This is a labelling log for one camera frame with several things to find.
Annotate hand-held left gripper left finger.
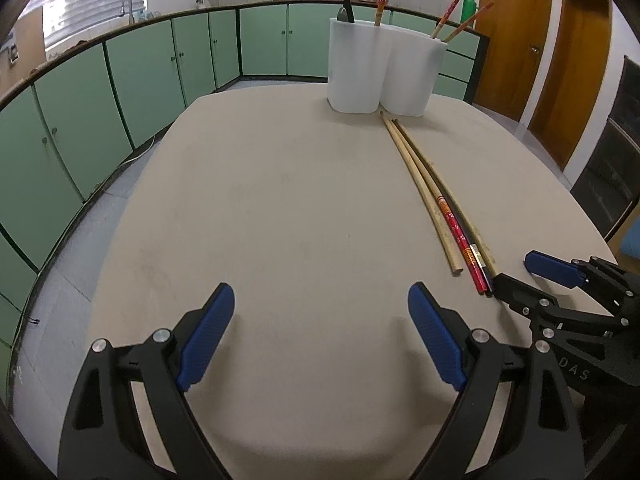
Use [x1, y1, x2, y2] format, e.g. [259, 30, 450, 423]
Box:
[59, 282, 235, 480]

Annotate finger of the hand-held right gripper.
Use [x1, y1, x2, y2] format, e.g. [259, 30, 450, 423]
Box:
[492, 272, 561, 326]
[524, 251, 640, 321]

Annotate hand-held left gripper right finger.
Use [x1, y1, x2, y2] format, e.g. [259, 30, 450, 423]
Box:
[409, 281, 586, 480]

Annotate bundle of wooden chopsticks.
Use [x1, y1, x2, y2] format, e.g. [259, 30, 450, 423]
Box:
[397, 121, 497, 297]

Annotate plain wooden chopstick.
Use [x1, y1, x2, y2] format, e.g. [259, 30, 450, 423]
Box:
[379, 110, 462, 277]

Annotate white two-compartment utensil holder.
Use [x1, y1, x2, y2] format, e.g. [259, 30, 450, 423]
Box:
[327, 17, 448, 117]

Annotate blue chair seat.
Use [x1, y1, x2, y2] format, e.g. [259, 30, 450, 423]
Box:
[620, 222, 640, 261]

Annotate dark glass cabinet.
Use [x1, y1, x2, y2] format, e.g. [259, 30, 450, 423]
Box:
[570, 55, 640, 241]

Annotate wooden door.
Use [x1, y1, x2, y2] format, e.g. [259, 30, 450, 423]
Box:
[472, 0, 555, 122]
[529, 0, 613, 171]

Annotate green base cabinets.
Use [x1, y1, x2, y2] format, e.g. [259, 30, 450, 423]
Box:
[0, 2, 491, 351]

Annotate brown cardboard panel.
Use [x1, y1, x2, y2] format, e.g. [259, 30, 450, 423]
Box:
[0, 7, 47, 96]

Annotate window blinds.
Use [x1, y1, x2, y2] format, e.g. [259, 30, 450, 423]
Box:
[42, 0, 147, 51]

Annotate white floor cable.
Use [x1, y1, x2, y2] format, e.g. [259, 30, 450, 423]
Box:
[120, 135, 162, 167]

